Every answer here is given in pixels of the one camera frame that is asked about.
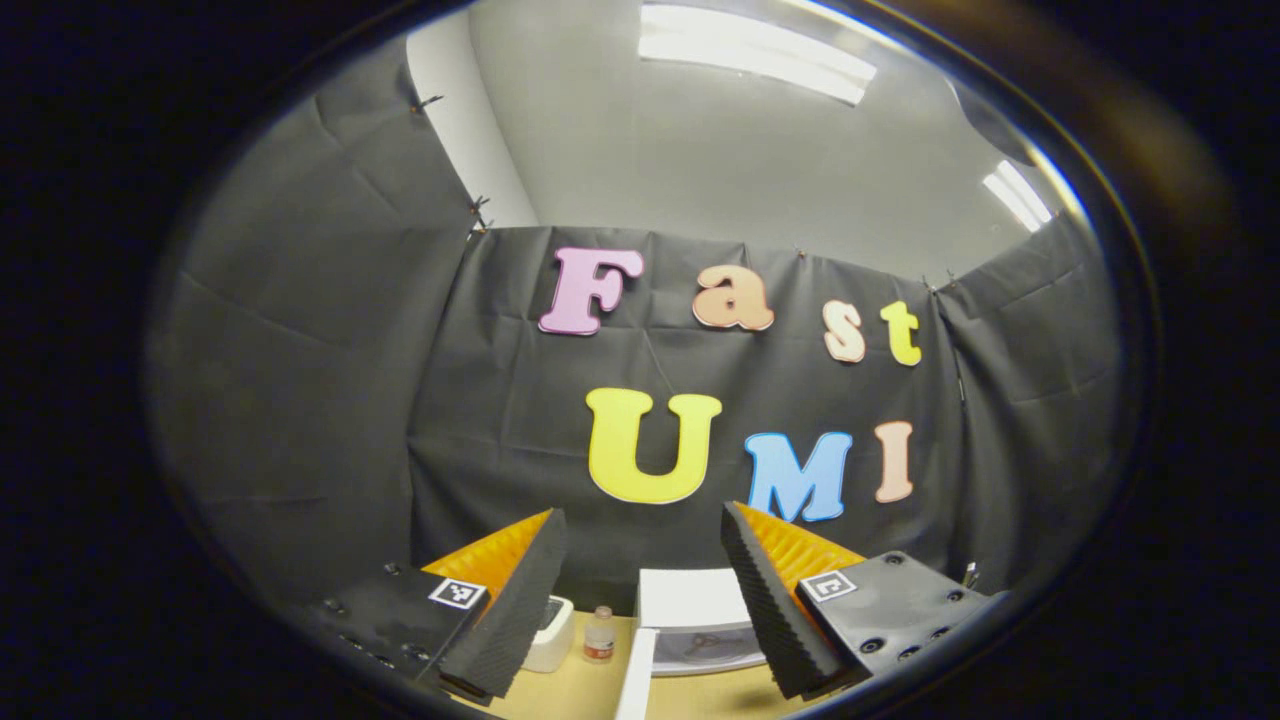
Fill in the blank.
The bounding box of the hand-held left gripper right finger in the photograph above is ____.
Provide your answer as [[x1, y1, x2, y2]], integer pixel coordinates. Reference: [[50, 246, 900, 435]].
[[720, 502, 991, 701]]

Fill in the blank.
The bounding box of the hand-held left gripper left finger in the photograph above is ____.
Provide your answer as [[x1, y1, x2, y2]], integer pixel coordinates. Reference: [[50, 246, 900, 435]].
[[310, 508, 568, 706]]

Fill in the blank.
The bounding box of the white microwave oven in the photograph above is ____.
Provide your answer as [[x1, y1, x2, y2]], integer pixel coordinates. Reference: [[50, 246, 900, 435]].
[[615, 568, 771, 720]]

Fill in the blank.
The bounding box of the white toaster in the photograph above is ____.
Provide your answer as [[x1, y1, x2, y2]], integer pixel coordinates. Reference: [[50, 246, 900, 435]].
[[520, 595, 576, 674]]

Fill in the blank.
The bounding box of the small red label bottle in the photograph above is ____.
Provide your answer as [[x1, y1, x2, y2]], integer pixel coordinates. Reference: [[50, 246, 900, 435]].
[[583, 605, 617, 664]]

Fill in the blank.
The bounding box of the black backdrop cloth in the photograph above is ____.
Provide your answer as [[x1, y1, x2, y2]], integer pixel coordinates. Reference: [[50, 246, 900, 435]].
[[145, 35, 1126, 621]]

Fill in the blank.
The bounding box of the small ceiling light panel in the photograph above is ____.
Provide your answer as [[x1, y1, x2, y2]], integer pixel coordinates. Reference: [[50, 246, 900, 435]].
[[983, 160, 1053, 233]]

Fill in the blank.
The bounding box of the large ceiling light panel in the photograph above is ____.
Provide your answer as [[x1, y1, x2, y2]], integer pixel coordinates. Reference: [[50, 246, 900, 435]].
[[638, 3, 879, 106]]

